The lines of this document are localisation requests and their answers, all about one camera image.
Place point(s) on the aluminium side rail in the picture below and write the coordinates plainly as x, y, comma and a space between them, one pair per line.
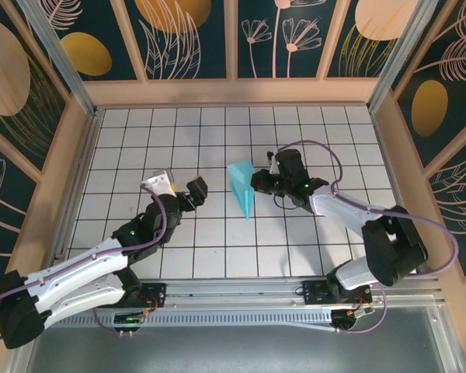
77, 186

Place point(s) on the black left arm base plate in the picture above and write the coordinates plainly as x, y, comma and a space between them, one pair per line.
155, 293

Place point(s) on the aluminium corner post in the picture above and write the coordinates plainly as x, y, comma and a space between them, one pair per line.
64, 62
400, 58

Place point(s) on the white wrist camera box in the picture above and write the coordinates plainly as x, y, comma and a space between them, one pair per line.
157, 182
273, 165

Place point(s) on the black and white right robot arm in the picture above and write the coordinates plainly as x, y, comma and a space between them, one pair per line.
392, 248

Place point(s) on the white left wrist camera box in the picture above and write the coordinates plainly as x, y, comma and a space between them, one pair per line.
157, 182

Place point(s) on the grey metal sheet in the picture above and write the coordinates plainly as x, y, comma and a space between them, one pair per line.
233, 349

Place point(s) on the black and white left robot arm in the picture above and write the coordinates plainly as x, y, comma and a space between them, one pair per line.
81, 272

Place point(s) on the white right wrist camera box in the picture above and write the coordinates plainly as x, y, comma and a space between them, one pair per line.
273, 165

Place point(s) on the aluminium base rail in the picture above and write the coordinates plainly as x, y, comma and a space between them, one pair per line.
233, 289

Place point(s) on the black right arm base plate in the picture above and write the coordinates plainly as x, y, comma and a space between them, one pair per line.
314, 291

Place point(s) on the light blue paper sheet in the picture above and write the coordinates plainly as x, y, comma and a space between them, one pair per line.
242, 194

